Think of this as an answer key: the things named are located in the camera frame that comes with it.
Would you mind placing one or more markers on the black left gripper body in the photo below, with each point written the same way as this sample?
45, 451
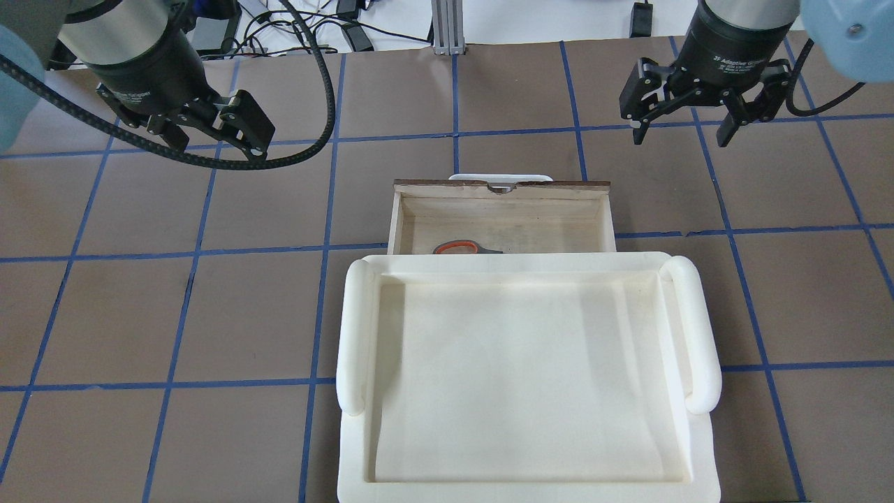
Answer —
149, 82

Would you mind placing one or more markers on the scissors with orange handle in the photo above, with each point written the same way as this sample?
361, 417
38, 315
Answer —
463, 246

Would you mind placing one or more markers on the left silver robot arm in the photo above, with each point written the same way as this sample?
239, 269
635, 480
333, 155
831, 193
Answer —
26, 25

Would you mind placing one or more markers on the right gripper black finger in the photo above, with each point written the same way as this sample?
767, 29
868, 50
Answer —
738, 116
644, 111

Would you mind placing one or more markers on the aluminium frame post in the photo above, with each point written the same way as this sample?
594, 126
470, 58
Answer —
447, 24

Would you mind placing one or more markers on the wooden drawer with white handle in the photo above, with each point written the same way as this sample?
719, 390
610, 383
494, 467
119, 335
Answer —
512, 214

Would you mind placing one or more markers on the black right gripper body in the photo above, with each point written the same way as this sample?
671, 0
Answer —
730, 43

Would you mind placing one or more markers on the white plastic tray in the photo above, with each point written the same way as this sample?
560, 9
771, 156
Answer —
527, 378

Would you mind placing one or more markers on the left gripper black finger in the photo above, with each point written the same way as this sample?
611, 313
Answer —
239, 121
169, 129

